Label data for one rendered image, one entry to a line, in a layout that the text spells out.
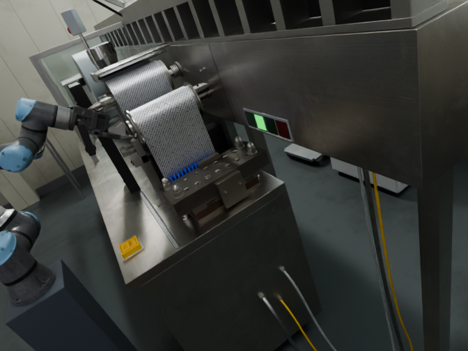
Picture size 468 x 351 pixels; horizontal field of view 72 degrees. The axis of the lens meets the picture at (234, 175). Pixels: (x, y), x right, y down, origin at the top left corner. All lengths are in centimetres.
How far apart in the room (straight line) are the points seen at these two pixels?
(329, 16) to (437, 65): 21
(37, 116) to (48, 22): 377
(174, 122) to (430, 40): 89
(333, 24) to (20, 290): 123
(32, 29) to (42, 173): 181
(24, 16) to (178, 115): 384
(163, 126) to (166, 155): 11
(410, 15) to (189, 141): 91
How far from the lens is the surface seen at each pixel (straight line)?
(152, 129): 123
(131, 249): 123
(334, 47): 70
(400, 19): 60
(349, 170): 266
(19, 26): 492
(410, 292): 198
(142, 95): 145
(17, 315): 138
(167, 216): 132
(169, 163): 128
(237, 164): 119
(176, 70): 153
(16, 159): 111
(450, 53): 67
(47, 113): 120
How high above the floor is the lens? 158
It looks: 29 degrees down
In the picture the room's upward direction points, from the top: 21 degrees counter-clockwise
